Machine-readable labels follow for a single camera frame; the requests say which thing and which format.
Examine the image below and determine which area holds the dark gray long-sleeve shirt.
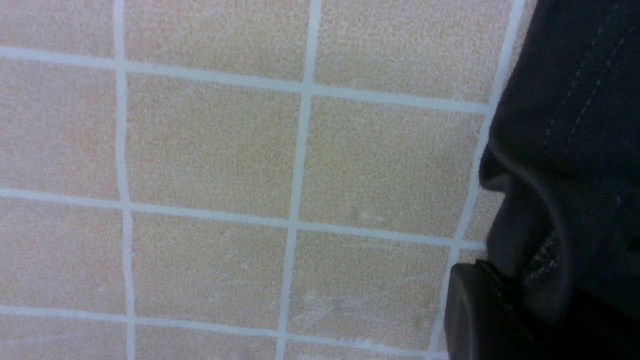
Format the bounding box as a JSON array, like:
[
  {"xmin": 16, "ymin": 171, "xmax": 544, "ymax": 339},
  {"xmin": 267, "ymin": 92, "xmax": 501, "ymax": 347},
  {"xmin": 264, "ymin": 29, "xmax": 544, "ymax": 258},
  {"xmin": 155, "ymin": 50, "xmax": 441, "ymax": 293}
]
[{"xmin": 479, "ymin": 0, "xmax": 640, "ymax": 325}]

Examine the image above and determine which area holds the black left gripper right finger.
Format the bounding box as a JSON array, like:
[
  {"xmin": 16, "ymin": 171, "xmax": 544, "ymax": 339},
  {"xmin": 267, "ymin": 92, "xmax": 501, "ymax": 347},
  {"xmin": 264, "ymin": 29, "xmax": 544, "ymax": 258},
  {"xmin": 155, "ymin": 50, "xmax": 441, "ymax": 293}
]
[{"xmin": 530, "ymin": 285, "xmax": 639, "ymax": 360}]

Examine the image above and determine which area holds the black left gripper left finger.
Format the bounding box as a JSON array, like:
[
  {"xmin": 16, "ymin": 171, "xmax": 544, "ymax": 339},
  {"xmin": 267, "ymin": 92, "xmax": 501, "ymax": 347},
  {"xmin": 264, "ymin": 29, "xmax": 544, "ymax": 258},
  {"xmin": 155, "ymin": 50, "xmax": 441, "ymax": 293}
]
[{"xmin": 443, "ymin": 260, "xmax": 551, "ymax": 360}]

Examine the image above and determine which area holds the beige checkered table mat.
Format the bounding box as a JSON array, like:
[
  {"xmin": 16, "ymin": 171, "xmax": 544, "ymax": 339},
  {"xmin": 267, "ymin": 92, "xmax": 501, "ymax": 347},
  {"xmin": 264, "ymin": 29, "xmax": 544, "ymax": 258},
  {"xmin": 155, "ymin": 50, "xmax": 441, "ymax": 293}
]
[{"xmin": 1, "ymin": 0, "xmax": 537, "ymax": 360}]

